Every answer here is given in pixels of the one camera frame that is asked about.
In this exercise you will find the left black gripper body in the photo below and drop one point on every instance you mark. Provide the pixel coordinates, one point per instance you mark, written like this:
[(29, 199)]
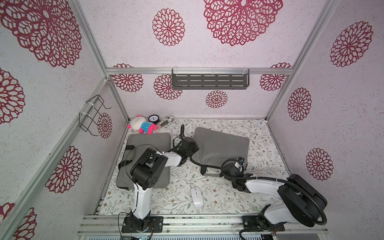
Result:
[(195, 149)]

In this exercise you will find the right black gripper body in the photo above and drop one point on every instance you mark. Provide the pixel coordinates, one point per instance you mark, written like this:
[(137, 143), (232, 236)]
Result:
[(227, 173)]

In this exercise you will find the grey laptop bag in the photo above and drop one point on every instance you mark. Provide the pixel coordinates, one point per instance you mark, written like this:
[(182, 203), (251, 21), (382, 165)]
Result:
[(216, 147), (143, 162)]

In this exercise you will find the white computer mouse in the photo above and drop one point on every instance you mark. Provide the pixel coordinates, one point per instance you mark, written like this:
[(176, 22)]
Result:
[(197, 197)]

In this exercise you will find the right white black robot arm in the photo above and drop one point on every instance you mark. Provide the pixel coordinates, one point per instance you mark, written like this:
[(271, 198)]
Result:
[(301, 202)]

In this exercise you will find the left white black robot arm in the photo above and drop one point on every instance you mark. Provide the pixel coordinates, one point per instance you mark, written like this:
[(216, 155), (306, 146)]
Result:
[(142, 200)]

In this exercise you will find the small striped tool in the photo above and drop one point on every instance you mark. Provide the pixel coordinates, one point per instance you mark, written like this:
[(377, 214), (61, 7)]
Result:
[(166, 121)]

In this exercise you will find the black round gauge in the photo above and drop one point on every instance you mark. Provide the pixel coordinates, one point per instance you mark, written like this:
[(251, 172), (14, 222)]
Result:
[(155, 119)]

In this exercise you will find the pink white plush toy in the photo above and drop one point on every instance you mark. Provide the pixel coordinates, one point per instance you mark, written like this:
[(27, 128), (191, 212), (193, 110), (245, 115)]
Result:
[(141, 125)]

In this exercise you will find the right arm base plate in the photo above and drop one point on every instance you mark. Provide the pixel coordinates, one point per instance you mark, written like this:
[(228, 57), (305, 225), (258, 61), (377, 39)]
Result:
[(253, 223)]

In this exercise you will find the aluminium front rail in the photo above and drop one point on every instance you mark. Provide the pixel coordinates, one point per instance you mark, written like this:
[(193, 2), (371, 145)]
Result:
[(110, 225)]

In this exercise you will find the grey metal wall shelf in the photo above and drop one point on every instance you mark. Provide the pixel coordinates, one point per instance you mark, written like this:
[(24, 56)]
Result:
[(212, 81)]

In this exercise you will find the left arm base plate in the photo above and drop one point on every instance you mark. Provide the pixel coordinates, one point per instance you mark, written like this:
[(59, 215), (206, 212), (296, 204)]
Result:
[(149, 224)]

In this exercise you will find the black wire wall rack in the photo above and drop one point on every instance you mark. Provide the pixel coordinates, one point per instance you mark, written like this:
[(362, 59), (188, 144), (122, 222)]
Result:
[(96, 121)]

